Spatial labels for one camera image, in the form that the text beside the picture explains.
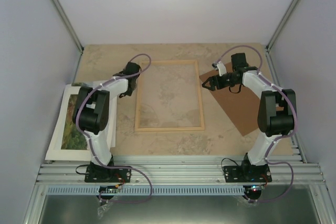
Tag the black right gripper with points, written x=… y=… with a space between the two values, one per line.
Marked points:
x=213 y=83

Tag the light wooden picture frame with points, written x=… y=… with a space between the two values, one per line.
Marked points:
x=170 y=128

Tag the white photo mat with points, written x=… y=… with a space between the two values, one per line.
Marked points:
x=55 y=153

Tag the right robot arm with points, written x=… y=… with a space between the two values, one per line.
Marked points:
x=277 y=113

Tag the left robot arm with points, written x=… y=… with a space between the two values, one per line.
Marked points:
x=95 y=107

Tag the landscape photo print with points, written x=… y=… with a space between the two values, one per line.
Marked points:
x=72 y=139

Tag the brown backing board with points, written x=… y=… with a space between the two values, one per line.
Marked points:
x=241 y=105

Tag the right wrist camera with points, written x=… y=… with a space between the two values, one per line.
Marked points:
x=220 y=67

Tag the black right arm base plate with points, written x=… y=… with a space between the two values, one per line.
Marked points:
x=253 y=174

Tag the aluminium mounting rail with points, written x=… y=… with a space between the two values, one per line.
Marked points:
x=183 y=170

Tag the right aluminium corner post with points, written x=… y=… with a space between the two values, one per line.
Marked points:
x=284 y=20

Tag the aluminium corner post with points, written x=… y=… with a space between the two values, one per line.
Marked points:
x=284 y=20
x=64 y=18

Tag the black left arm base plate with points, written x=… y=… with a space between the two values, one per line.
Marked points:
x=99 y=174

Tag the left aluminium corner post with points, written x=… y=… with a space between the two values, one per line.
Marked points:
x=64 y=18

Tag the slotted grey cable duct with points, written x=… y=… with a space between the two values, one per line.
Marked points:
x=143 y=190

